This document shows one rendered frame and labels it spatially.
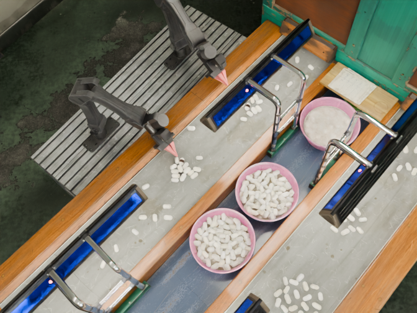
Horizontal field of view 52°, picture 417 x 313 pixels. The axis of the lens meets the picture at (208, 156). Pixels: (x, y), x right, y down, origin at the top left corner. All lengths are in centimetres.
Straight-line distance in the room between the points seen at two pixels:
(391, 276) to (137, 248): 100
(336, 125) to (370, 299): 77
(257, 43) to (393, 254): 117
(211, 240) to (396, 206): 78
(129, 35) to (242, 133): 169
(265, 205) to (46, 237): 93
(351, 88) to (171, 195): 96
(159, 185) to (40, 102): 160
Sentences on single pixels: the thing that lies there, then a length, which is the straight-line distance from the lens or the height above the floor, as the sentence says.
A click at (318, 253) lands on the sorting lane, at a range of 179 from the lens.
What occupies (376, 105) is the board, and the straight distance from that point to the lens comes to 207.
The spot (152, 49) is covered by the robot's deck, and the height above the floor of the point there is 67.
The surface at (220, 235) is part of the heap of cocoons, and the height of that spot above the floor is 75.
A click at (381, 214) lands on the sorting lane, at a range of 189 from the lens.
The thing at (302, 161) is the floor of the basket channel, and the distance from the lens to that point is 198.
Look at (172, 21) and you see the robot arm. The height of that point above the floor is 94.
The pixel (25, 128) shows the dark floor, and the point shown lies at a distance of 319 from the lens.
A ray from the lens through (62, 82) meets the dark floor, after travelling 329.
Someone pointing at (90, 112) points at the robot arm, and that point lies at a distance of 190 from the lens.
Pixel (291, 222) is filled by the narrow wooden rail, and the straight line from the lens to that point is 178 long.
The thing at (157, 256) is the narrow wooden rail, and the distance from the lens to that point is 176.
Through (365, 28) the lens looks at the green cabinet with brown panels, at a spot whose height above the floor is 104.
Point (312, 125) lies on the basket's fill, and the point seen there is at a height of 73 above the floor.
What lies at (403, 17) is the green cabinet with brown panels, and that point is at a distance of 185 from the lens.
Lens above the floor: 246
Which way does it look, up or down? 64 degrees down
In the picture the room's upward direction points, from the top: 10 degrees counter-clockwise
